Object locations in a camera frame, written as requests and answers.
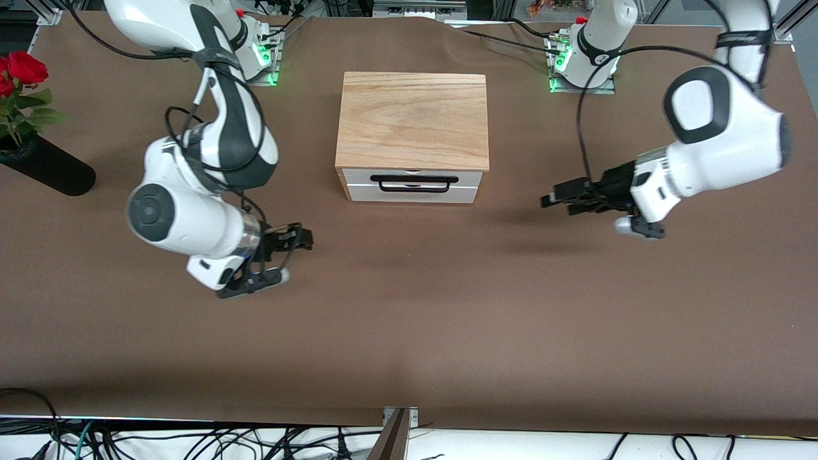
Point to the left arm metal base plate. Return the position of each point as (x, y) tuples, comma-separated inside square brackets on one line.
[(581, 91)]

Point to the red artificial rose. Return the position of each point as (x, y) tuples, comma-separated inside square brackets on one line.
[(25, 67)]

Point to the light wooden drawer cabinet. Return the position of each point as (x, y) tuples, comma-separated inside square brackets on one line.
[(412, 121)]

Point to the wooden drawer with white front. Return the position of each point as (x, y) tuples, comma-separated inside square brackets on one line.
[(358, 179)]

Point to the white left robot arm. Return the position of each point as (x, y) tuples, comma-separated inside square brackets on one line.
[(722, 147)]

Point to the brown table mat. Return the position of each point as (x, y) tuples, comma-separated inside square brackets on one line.
[(409, 332)]

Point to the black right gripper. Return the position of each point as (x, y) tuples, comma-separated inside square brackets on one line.
[(276, 241)]

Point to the black cylindrical vase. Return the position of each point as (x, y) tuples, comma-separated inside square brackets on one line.
[(51, 169)]

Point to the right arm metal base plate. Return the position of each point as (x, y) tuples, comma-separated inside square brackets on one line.
[(271, 70)]

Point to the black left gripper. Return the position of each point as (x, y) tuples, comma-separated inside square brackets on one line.
[(615, 183)]

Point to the dark metal beam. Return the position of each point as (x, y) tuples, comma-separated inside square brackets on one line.
[(391, 441)]

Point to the metal clamp bracket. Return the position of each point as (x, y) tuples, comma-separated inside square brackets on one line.
[(412, 415)]

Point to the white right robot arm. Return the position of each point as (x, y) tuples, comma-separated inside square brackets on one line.
[(185, 223)]

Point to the aluminium frame profile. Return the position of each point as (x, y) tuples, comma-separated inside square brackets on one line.
[(48, 16), (783, 32)]

